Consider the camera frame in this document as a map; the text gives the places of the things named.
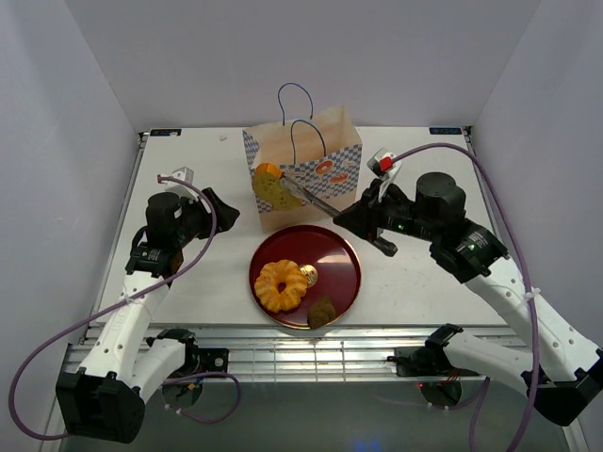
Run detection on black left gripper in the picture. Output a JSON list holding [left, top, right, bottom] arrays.
[[173, 187, 240, 247]]

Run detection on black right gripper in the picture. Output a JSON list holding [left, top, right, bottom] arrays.
[[332, 179, 438, 243]]

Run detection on metal serving tongs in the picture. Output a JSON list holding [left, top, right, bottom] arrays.
[[277, 172, 399, 257]]

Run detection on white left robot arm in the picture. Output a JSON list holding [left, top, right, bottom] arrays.
[[56, 186, 240, 444]]

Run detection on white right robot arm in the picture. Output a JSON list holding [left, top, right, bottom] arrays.
[[334, 172, 602, 427]]

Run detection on checkered paper bag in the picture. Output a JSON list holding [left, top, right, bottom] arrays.
[[242, 105, 363, 232]]

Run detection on brown chocolate bread lump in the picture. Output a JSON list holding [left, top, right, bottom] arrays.
[[307, 296, 336, 330]]

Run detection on red round plate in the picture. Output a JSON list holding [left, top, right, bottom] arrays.
[[249, 225, 362, 330]]

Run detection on left blue corner label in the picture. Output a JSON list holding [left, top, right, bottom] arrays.
[[149, 128, 182, 137]]

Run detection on blue corner label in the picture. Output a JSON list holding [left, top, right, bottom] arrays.
[[429, 127, 463, 136], [149, 128, 182, 137]]

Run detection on right blue corner label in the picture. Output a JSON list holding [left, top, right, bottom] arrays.
[[429, 127, 463, 136]]

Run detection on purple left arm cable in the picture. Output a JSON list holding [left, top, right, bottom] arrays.
[[8, 176, 242, 442]]

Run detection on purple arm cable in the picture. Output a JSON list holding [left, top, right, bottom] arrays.
[[390, 143, 541, 452], [8, 176, 242, 442]]

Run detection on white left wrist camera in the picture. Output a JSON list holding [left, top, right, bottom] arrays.
[[157, 167, 196, 200]]

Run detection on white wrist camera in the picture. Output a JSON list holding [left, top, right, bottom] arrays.
[[157, 167, 196, 200], [367, 148, 402, 201]]

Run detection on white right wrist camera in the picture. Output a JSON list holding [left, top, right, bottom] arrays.
[[367, 148, 402, 201]]

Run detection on round glazed ring bread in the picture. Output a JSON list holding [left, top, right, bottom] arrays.
[[253, 260, 308, 314]]

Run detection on aluminium frame rail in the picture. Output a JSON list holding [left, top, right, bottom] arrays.
[[58, 324, 533, 385]]

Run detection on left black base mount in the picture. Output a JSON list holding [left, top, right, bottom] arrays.
[[186, 347, 230, 374]]

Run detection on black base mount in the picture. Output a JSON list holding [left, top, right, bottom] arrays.
[[386, 347, 478, 377], [186, 347, 230, 374]]

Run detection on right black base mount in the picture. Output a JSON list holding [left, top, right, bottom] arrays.
[[386, 347, 478, 377]]

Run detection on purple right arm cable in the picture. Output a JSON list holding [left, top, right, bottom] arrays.
[[390, 143, 541, 452]]

